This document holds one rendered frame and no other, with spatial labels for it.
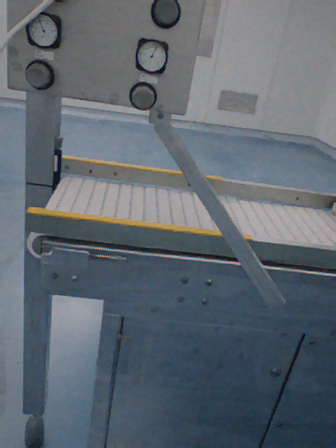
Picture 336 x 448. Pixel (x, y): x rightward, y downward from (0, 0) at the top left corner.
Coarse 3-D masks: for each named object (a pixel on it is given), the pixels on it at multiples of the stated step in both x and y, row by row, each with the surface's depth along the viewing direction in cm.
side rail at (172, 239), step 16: (32, 224) 60; (48, 224) 60; (64, 224) 60; (80, 224) 60; (96, 224) 61; (112, 224) 61; (112, 240) 62; (128, 240) 62; (144, 240) 62; (160, 240) 62; (176, 240) 62; (192, 240) 62; (208, 240) 63; (224, 240) 63; (256, 240) 63; (272, 240) 64; (288, 240) 65; (272, 256) 64; (288, 256) 64; (304, 256) 65; (320, 256) 65
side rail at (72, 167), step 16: (64, 160) 84; (96, 176) 86; (112, 176) 86; (128, 176) 86; (144, 176) 86; (160, 176) 86; (176, 176) 86; (224, 192) 89; (240, 192) 89; (256, 192) 89; (272, 192) 89; (288, 192) 89; (304, 192) 89; (320, 192) 90
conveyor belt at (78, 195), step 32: (64, 192) 77; (96, 192) 80; (128, 192) 82; (160, 192) 85; (192, 192) 88; (192, 224) 73; (256, 224) 78; (288, 224) 80; (320, 224) 83; (224, 256) 66
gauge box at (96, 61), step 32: (32, 0) 45; (96, 0) 45; (128, 0) 45; (192, 0) 46; (64, 32) 47; (96, 32) 47; (128, 32) 47; (160, 32) 47; (192, 32) 47; (64, 64) 48; (96, 64) 48; (128, 64) 48; (192, 64) 49; (64, 96) 50; (96, 96) 50; (128, 96) 50; (160, 96) 50
